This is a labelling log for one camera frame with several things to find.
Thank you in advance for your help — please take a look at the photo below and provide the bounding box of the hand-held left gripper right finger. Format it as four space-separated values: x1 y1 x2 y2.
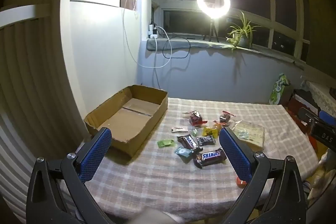
219 127 307 224

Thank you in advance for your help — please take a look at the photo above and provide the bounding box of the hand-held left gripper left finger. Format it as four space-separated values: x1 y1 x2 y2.
26 127 116 224

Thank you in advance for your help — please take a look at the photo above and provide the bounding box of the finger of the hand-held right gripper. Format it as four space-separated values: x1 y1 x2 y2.
298 107 319 125
318 109 336 123

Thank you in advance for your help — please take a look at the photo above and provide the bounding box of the clear biscuit pack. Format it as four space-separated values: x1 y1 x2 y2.
231 120 265 149

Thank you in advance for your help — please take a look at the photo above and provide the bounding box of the large brown chocolate bar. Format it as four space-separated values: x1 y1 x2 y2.
193 148 227 169

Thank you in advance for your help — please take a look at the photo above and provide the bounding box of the small dark chocolate bar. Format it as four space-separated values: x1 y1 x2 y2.
196 135 216 146

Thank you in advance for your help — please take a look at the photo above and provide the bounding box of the red candy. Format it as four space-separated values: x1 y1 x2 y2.
183 110 208 127
219 110 237 127

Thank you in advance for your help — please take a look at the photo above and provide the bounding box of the cardboard box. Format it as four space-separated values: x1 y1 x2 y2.
84 85 168 159

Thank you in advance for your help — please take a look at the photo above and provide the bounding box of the teal candy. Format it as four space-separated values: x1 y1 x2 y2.
175 147 194 164

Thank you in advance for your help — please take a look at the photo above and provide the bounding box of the green packet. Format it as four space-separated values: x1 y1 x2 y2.
157 139 175 148

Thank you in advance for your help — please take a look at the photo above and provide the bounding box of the white lace cloth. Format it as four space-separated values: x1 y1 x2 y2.
302 80 336 114

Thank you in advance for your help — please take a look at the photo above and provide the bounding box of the yellow snack packet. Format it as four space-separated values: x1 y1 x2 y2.
202 126 219 138

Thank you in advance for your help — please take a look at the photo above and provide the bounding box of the green printed bag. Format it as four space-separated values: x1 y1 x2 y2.
268 73 289 105

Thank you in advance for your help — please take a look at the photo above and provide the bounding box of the potted spider plant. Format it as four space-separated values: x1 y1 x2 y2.
226 11 263 52

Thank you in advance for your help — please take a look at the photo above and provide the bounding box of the black tripod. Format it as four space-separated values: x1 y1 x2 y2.
202 17 220 43

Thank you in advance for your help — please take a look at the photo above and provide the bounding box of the white power strip with chargers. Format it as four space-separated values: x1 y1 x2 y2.
147 22 159 39

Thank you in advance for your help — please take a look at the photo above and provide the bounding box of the black cable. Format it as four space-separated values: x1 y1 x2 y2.
163 26 191 59

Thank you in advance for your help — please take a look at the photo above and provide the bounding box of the white cable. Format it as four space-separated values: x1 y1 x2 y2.
122 0 172 89

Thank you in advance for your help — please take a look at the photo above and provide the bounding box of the ring light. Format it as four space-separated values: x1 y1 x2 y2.
196 0 231 17

